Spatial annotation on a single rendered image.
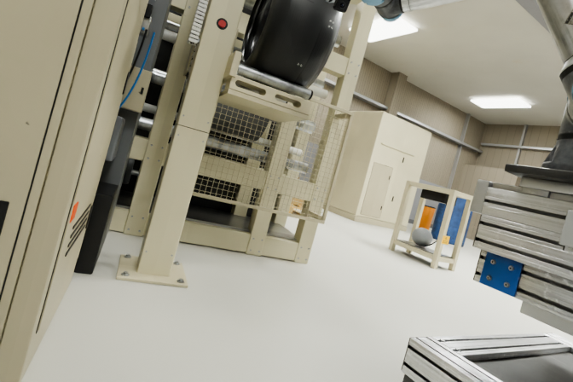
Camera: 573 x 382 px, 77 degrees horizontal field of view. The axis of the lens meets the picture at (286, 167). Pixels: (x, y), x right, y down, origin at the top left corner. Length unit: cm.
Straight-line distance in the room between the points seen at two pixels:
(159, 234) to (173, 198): 15
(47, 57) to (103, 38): 11
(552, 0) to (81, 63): 100
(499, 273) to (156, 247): 119
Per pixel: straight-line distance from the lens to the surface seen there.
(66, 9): 85
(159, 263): 159
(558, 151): 106
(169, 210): 153
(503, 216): 107
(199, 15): 162
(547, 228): 102
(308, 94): 157
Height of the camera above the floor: 56
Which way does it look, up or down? level
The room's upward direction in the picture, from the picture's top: 15 degrees clockwise
